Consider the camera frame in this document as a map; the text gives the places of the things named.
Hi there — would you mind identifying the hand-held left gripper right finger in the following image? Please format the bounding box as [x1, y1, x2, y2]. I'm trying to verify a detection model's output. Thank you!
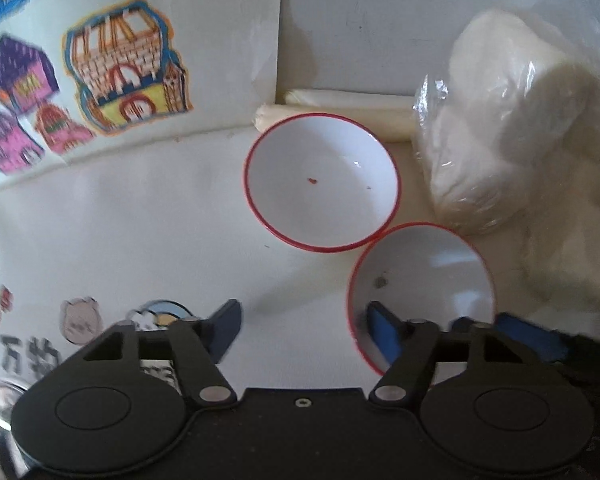
[366, 301, 536, 406]

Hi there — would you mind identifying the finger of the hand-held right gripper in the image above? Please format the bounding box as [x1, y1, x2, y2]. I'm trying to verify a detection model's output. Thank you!
[495, 311, 581, 366]

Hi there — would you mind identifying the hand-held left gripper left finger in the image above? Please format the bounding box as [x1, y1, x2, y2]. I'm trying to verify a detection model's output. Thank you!
[82, 299, 243, 406]

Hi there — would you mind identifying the white red-rimmed bowl grey speck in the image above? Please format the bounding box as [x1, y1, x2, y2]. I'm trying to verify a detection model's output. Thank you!
[347, 222, 496, 376]

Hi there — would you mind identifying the white red-rimmed bowl red speck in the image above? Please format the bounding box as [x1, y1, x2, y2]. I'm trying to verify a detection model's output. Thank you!
[243, 113, 400, 253]

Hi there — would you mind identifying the plastic bag of white blocks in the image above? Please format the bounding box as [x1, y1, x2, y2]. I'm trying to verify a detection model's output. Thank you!
[520, 20, 600, 311]

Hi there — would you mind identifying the plastic bag of round buns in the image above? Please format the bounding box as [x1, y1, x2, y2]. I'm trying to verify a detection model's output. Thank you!
[412, 7, 600, 236]

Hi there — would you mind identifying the rolled white paper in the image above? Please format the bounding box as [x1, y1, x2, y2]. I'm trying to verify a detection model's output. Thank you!
[254, 89, 416, 142]

